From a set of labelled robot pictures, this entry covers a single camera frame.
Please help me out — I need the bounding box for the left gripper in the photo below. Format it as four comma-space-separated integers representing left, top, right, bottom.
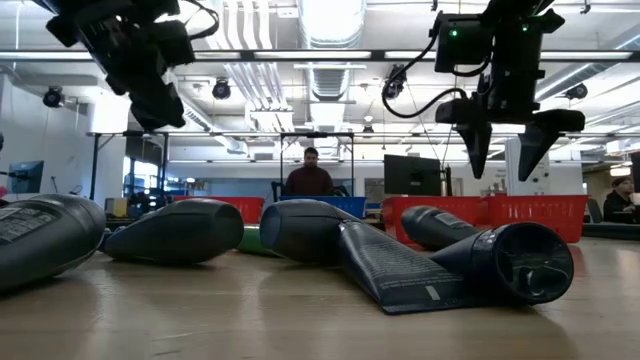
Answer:
77, 0, 197, 132

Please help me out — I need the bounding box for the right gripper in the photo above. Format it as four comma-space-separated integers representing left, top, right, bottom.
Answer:
434, 22, 586, 182

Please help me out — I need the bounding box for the small dark bottle with label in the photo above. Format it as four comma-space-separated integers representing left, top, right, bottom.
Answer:
399, 204, 484, 252

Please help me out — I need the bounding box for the green toiletry bottle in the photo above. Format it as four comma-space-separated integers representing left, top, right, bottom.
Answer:
236, 224, 281, 259

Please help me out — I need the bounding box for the dark grey bottle printed label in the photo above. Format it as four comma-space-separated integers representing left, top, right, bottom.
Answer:
0, 193, 107, 291

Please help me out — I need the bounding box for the white pillar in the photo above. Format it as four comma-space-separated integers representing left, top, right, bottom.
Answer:
503, 135, 552, 197

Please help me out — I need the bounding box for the red plastic basket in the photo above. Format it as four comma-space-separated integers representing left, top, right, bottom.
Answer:
172, 194, 265, 225
482, 194, 590, 245
380, 195, 485, 246

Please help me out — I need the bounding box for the large black monitor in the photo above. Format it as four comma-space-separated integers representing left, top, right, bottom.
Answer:
383, 153, 443, 198

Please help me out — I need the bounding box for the person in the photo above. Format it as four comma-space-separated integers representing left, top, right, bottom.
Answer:
283, 146, 335, 197
602, 175, 640, 225

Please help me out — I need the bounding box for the yellow box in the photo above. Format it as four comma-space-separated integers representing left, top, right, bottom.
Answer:
103, 197, 129, 219

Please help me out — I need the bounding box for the small blue-lit monitor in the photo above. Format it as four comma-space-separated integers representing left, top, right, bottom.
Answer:
7, 159, 45, 195

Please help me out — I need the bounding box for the blue plastic basket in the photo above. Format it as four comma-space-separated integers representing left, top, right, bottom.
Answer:
278, 194, 368, 220

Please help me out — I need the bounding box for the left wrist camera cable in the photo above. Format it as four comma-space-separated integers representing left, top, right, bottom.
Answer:
182, 0, 221, 41

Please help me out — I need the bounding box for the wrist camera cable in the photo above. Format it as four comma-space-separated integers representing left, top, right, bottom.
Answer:
381, 29, 469, 120
182, 0, 221, 41

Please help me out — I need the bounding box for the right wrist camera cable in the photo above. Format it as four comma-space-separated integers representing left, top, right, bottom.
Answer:
381, 29, 469, 120

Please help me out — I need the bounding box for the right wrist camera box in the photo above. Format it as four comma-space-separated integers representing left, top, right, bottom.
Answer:
433, 12, 494, 75

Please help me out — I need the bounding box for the black aluminium rig frame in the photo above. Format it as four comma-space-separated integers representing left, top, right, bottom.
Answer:
0, 47, 640, 241

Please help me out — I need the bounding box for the silver ventilation duct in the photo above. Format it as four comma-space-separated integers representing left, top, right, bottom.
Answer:
297, 0, 369, 101

